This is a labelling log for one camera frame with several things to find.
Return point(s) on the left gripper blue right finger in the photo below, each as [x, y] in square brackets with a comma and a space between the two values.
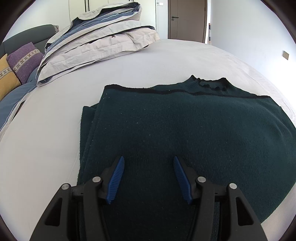
[183, 181]

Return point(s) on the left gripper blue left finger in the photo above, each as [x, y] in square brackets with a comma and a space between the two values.
[116, 173]

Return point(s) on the dark green knit sweater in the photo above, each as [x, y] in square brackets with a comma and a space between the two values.
[224, 133]

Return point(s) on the white bed sheet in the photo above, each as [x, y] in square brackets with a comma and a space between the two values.
[40, 146]

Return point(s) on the blue pillow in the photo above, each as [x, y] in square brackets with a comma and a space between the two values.
[12, 101]

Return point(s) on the yellow patterned cushion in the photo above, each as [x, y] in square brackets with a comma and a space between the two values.
[8, 79]

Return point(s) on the purple patterned cushion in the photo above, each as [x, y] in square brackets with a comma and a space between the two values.
[24, 61]

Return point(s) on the folded grey blue duvet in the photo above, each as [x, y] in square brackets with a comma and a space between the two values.
[107, 32]

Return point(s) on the brown wooden door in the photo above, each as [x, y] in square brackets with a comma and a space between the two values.
[187, 20]

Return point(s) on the upper wall switch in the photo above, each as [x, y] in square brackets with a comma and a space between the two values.
[285, 55]

